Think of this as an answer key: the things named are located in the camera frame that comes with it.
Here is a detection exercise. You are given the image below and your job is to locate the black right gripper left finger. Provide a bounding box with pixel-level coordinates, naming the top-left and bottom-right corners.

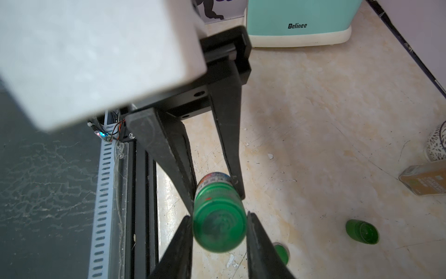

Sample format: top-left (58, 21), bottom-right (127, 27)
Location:
top-left (148, 216), bottom-right (193, 279)

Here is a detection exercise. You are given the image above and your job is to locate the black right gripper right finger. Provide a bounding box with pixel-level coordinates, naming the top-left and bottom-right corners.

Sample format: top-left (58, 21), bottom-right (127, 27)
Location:
top-left (246, 212), bottom-right (295, 279)

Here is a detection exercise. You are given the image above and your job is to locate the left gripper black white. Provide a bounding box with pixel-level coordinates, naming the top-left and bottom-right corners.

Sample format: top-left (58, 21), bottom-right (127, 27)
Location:
top-left (1, 1), bottom-right (245, 214)

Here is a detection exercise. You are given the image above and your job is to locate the green paint jar with label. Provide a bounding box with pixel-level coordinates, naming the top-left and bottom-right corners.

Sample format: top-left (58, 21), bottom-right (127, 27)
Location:
top-left (192, 172), bottom-right (247, 253)

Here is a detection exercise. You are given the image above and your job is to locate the pink paint jar lid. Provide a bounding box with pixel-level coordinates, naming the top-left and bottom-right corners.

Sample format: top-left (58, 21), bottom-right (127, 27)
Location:
top-left (273, 242), bottom-right (290, 266)

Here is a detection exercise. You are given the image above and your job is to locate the open green paint jar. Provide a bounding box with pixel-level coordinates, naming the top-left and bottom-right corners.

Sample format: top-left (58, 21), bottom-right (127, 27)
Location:
top-left (346, 219), bottom-right (380, 245)

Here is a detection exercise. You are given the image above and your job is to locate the spice jar with black cap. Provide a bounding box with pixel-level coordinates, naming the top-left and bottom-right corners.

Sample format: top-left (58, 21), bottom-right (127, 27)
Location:
top-left (399, 160), bottom-right (446, 196)

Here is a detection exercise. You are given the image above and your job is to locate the mint green toaster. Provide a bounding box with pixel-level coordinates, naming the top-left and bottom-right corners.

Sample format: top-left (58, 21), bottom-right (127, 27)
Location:
top-left (245, 0), bottom-right (362, 48)

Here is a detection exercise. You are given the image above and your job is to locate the black white patterned bowl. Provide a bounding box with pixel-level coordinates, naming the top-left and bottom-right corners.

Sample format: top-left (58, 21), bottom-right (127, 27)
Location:
top-left (424, 122), bottom-right (446, 162)

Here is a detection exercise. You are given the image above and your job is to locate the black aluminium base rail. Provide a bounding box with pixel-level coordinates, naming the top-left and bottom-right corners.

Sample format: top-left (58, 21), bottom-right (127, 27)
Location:
top-left (122, 131), bottom-right (159, 279)

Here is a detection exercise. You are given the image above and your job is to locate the white slotted cable duct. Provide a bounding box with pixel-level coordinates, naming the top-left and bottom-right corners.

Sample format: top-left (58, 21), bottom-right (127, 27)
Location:
top-left (86, 121), bottom-right (121, 279)

